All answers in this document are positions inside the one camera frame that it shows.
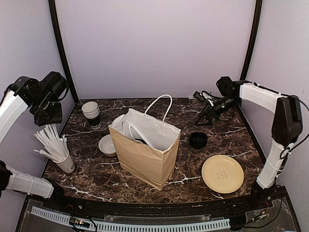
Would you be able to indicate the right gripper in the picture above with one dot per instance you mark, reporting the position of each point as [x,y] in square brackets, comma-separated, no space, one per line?
[204,114]

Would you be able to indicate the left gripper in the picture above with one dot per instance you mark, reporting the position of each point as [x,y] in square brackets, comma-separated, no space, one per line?
[56,119]

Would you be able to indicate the stack of black lids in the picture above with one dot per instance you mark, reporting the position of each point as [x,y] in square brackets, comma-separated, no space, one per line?
[198,140]

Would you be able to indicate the stack of paper cups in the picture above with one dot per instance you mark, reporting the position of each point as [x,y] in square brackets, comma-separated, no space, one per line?
[91,112]

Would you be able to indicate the brown paper bag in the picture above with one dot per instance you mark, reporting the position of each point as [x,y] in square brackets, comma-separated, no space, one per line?
[152,163]

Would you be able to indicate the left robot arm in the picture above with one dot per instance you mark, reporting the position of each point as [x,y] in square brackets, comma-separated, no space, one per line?
[42,99]

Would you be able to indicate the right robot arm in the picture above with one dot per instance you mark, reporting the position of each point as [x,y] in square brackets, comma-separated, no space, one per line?
[287,122]

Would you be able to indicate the cup of wrapped straws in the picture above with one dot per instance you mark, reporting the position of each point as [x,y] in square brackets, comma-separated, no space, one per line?
[55,147]

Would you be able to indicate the yellow plate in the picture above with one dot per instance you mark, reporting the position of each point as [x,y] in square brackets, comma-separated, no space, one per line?
[222,174]

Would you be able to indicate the white ceramic bowl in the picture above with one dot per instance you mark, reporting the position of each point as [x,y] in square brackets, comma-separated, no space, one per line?
[106,146]

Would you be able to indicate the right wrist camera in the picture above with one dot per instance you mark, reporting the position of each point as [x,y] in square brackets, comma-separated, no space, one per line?
[204,96]

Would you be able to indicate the black front rail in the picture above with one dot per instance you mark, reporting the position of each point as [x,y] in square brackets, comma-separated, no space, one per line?
[97,209]

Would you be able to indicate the white cable duct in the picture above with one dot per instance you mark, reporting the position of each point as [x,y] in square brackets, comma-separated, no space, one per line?
[132,224]

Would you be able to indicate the left black frame post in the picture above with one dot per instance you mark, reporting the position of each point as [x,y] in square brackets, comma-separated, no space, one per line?
[61,49]

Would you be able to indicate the black frame post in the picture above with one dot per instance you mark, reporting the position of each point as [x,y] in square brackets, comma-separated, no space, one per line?
[252,39]
[61,49]

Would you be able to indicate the right black frame post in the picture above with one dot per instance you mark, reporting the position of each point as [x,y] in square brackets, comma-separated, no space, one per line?
[252,39]

